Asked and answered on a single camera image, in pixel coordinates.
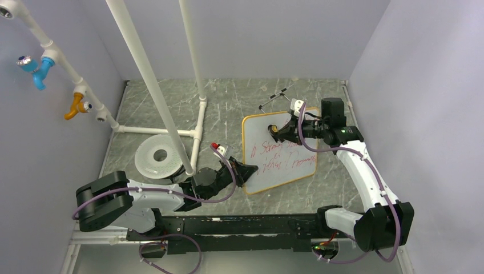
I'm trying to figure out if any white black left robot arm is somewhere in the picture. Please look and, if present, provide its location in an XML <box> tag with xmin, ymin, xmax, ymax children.
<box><xmin>72</xmin><ymin>157</ymin><xmax>259</xmax><ymax>240</ymax></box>

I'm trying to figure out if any blue plastic faucet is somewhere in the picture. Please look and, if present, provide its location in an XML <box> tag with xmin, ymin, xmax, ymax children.
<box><xmin>16</xmin><ymin>55</ymin><xmax>55</xmax><ymax>90</ymax></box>

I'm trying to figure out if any yellow black whiteboard eraser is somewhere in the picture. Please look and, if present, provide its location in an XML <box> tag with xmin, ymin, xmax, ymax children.
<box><xmin>268</xmin><ymin>124</ymin><xmax>278</xmax><ymax>135</ymax></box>

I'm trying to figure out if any white pvc pipe frame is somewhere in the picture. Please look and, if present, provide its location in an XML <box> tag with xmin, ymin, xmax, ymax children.
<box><xmin>1</xmin><ymin>1</ymin><xmax>207</xmax><ymax>175</ymax></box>

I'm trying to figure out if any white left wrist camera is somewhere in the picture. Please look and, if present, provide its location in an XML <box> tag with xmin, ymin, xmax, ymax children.
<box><xmin>211</xmin><ymin>142</ymin><xmax>233</xmax><ymax>159</ymax></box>

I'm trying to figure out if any orange plastic faucet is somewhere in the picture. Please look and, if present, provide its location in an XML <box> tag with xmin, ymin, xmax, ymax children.
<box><xmin>64</xmin><ymin>92</ymin><xmax>93</xmax><ymax>120</ymax></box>

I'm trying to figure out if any white perforated disc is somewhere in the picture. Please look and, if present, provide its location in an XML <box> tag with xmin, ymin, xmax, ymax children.
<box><xmin>135</xmin><ymin>134</ymin><xmax>183</xmax><ymax>180</ymax></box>

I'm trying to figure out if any black wire board stand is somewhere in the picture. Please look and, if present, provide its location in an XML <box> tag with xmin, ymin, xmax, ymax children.
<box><xmin>258</xmin><ymin>86</ymin><xmax>292</xmax><ymax>114</ymax></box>

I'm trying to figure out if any yellow framed whiteboard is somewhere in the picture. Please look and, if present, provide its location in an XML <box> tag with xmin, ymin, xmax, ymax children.
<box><xmin>241</xmin><ymin>111</ymin><xmax>317</xmax><ymax>195</ymax></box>

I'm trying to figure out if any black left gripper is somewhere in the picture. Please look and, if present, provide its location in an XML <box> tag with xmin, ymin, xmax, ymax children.
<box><xmin>204</xmin><ymin>156</ymin><xmax>257</xmax><ymax>200</ymax></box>

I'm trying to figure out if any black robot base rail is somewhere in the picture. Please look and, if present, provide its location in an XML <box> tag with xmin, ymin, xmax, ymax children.
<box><xmin>127</xmin><ymin>213</ymin><xmax>338</xmax><ymax>255</ymax></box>

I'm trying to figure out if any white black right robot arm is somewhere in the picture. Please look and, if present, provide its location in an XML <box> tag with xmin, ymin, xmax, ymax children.
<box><xmin>268</xmin><ymin>98</ymin><xmax>414</xmax><ymax>261</ymax></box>

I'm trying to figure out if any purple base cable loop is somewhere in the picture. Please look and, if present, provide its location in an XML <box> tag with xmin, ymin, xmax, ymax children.
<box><xmin>139</xmin><ymin>233</ymin><xmax>203</xmax><ymax>274</ymax></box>

